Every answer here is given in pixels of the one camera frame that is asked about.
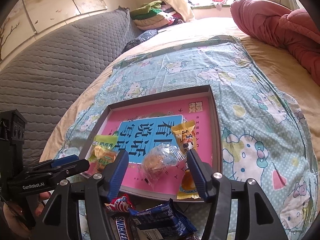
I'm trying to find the grey quilted sofa cover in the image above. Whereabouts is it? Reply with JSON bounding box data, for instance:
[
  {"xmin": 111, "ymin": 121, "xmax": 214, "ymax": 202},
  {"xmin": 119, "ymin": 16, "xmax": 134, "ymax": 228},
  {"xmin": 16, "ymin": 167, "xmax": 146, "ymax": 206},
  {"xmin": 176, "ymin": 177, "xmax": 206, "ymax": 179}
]
[{"xmin": 1, "ymin": 7, "xmax": 140, "ymax": 165}]

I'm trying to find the beige bed sheet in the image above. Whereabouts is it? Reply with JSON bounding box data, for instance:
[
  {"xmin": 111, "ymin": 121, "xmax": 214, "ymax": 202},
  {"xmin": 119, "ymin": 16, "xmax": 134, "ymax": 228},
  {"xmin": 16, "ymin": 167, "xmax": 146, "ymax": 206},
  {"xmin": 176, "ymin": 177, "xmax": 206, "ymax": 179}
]
[{"xmin": 40, "ymin": 17, "xmax": 319, "ymax": 161}]

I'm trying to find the green wrapped snack packet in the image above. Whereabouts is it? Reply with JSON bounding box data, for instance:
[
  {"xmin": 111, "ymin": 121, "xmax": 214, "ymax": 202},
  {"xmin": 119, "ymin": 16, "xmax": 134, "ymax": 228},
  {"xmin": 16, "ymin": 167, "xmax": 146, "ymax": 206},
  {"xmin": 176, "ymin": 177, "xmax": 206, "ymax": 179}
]
[{"xmin": 87, "ymin": 135, "xmax": 118, "ymax": 174}]

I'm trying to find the person's left hand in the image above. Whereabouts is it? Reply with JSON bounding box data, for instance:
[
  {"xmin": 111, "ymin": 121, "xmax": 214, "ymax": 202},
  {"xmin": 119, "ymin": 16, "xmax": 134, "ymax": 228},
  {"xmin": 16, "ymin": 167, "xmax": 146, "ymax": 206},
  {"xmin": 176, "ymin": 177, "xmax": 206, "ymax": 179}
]
[{"xmin": 3, "ymin": 191, "xmax": 51, "ymax": 239}]

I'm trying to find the clear wrapped round cake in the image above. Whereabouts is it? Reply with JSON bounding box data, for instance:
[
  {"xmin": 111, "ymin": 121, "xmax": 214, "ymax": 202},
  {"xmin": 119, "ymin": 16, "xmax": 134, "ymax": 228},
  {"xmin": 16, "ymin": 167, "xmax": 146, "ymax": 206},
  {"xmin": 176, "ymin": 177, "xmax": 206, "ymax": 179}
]
[{"xmin": 138, "ymin": 144, "xmax": 186, "ymax": 189}]

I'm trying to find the grey cardboard tray box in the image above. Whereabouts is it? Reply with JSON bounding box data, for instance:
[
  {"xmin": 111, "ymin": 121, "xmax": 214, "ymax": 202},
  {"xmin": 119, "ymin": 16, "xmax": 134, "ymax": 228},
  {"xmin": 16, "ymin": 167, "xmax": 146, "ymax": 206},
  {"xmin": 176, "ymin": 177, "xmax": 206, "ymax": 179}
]
[{"xmin": 79, "ymin": 85, "xmax": 222, "ymax": 200}]

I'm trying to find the Hello Kitty patterned blanket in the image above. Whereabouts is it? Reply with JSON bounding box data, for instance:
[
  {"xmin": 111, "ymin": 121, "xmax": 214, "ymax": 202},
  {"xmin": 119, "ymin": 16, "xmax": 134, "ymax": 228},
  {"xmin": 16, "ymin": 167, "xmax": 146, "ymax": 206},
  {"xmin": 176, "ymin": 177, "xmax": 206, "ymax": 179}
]
[{"xmin": 56, "ymin": 35, "xmax": 319, "ymax": 239}]

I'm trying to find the yellow snack packet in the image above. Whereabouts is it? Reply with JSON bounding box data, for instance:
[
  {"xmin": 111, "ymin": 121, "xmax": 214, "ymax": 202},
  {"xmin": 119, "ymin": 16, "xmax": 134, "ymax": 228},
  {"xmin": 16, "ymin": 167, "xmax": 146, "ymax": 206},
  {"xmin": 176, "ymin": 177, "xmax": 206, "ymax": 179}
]
[{"xmin": 171, "ymin": 120, "xmax": 199, "ymax": 200}]

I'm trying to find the pink and blue book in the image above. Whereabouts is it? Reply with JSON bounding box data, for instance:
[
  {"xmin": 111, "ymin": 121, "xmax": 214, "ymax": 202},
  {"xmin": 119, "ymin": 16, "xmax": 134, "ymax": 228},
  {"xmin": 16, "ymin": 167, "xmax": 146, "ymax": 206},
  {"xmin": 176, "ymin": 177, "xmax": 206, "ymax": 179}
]
[{"xmin": 80, "ymin": 93, "xmax": 217, "ymax": 201}]

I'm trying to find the red candy packet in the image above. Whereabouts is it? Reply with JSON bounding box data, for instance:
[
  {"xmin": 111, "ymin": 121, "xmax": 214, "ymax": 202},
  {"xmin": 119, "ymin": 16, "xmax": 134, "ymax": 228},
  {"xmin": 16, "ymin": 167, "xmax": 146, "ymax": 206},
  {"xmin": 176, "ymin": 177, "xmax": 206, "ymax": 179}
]
[{"xmin": 105, "ymin": 193, "xmax": 135, "ymax": 213}]

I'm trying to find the Snickers bar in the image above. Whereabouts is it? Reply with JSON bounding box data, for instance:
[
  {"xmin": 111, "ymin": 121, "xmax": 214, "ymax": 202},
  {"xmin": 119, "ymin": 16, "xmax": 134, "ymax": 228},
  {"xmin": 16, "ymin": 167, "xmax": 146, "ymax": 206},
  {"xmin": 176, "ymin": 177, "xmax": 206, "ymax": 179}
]
[{"xmin": 110, "ymin": 215, "xmax": 134, "ymax": 240}]

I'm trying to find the dark patterned cloth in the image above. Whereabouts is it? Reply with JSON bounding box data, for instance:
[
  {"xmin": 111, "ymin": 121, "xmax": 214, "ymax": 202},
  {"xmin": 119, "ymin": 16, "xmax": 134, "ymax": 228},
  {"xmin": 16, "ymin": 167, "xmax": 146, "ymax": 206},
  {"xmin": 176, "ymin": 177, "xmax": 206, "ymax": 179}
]
[{"xmin": 122, "ymin": 29, "xmax": 158, "ymax": 53}]

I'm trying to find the blue snack packet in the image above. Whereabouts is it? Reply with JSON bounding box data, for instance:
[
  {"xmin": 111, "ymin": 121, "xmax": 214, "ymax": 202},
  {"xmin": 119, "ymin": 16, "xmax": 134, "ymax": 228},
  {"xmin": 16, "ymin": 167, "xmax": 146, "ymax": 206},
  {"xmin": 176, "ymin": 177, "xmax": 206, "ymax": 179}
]
[{"xmin": 129, "ymin": 199, "xmax": 197, "ymax": 239}]

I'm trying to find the stack of folded clothes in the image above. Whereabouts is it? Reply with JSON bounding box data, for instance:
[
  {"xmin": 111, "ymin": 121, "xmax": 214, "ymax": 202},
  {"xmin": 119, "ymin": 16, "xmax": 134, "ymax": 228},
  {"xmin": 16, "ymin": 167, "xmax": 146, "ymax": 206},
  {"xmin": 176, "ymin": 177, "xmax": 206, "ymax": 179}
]
[{"xmin": 130, "ymin": 1, "xmax": 184, "ymax": 31}]

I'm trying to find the red quilted duvet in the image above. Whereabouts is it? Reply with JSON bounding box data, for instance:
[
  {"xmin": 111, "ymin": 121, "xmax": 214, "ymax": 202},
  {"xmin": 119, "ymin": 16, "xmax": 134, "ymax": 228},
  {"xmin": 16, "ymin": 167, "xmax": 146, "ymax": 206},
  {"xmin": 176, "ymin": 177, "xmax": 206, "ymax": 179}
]
[{"xmin": 230, "ymin": 0, "xmax": 319, "ymax": 84}]

